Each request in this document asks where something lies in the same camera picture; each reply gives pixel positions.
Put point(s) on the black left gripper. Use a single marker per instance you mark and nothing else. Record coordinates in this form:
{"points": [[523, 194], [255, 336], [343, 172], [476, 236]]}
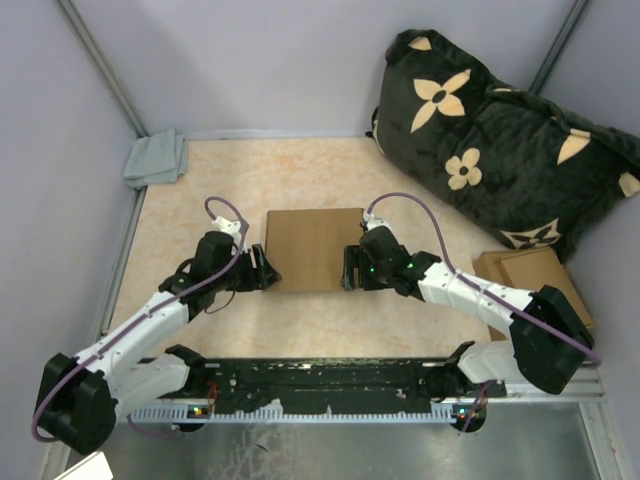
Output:
{"points": [[258, 278]]}

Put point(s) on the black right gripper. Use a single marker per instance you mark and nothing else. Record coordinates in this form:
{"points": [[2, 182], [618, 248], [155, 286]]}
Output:
{"points": [[355, 257]]}

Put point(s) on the brown cardboard box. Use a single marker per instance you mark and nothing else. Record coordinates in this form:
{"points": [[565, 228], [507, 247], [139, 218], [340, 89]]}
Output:
{"points": [[306, 247]]}

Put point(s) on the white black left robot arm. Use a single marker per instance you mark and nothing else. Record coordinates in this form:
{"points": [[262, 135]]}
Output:
{"points": [[82, 397]]}

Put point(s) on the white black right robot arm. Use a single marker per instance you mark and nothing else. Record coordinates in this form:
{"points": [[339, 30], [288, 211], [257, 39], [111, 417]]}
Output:
{"points": [[545, 340]]}

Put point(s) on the large folded cardboard box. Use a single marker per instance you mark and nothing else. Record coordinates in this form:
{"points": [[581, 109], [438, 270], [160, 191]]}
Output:
{"points": [[487, 270]]}

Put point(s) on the small folded cardboard box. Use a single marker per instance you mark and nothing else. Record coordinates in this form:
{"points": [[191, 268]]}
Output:
{"points": [[545, 270]]}

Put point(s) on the grey folded cloth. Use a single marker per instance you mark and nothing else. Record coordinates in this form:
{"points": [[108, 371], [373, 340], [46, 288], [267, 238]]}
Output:
{"points": [[158, 159]]}

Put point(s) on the black floral plush pillow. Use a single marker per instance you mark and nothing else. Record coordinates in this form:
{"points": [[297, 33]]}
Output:
{"points": [[521, 168]]}

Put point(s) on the white sheet corner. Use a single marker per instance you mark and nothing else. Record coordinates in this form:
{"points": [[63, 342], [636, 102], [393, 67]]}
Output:
{"points": [[93, 467]]}

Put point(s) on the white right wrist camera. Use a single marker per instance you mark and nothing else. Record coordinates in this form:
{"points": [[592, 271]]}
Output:
{"points": [[370, 221]]}

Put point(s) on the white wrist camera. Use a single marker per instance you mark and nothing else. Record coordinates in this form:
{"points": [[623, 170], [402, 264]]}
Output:
{"points": [[235, 228], [370, 221]]}

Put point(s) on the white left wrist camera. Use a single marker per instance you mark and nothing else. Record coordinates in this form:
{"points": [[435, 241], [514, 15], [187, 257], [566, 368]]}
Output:
{"points": [[235, 228]]}

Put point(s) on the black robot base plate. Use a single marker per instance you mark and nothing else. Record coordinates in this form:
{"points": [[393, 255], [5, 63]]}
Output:
{"points": [[348, 385]]}

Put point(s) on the white perforated cable duct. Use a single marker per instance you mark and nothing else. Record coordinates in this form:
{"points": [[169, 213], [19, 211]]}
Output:
{"points": [[193, 413]]}

